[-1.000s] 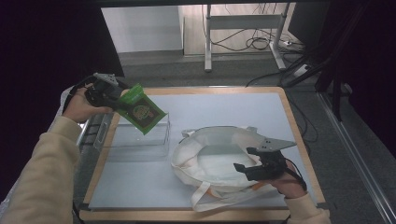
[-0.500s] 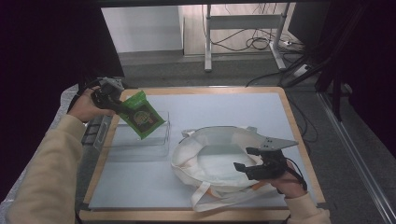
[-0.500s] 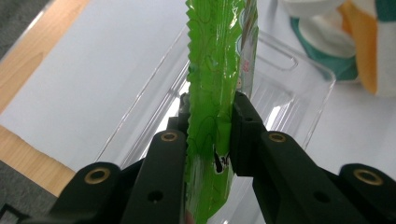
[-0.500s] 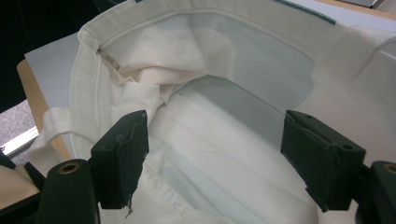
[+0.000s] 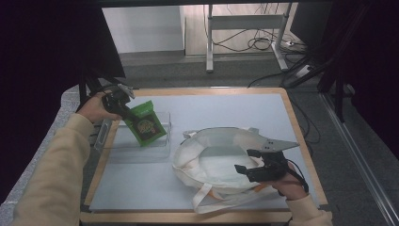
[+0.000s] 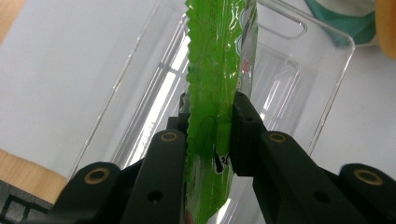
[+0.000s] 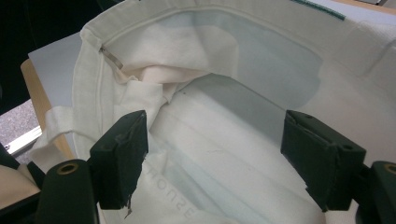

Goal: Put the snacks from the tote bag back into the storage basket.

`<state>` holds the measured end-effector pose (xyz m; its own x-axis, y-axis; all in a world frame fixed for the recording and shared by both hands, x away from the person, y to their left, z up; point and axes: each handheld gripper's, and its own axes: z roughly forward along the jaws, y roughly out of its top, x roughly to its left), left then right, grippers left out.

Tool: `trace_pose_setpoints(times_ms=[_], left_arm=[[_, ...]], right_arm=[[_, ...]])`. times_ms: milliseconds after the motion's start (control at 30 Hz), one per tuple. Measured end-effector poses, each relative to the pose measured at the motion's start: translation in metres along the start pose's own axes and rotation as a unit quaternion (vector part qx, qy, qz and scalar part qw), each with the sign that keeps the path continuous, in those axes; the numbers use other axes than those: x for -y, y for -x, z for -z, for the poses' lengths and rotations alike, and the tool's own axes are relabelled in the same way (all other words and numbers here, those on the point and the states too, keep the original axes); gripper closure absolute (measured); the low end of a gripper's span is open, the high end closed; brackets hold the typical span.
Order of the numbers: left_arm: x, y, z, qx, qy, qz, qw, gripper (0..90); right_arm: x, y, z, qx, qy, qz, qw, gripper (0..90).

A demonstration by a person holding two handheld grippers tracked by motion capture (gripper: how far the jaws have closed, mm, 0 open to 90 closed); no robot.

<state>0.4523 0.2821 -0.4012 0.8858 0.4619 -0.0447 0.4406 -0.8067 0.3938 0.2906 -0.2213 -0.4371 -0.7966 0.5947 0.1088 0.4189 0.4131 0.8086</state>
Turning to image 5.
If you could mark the white patterned tote bag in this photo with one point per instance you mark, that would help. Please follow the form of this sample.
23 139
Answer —
216 169

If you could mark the black metal stand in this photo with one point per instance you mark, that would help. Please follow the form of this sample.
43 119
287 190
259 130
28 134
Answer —
82 91
338 94

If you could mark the person's left hand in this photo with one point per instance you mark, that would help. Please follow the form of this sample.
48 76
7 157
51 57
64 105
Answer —
92 109

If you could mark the dark curtain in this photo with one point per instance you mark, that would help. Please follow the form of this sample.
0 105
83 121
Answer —
382 78
31 78

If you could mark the person's right hand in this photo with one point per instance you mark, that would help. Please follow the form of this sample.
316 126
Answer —
293 188

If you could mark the clear plastic box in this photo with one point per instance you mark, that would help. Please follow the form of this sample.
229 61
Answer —
156 150

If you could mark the white power strip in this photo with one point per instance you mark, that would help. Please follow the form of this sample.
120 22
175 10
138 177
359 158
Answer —
303 71

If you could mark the green seaweed snack packet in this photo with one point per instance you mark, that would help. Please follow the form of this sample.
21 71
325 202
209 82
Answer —
147 125

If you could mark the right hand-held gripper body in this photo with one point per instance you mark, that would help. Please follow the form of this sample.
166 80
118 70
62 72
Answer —
273 168

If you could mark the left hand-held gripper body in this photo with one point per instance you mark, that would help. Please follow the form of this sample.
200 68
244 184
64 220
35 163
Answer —
116 99

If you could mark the white metal desk frame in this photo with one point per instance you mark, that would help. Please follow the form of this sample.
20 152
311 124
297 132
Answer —
244 22

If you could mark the white table mat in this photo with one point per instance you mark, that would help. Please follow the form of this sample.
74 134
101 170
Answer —
219 109

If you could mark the white cabinet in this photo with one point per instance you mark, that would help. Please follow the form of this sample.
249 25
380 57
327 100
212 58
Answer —
141 28

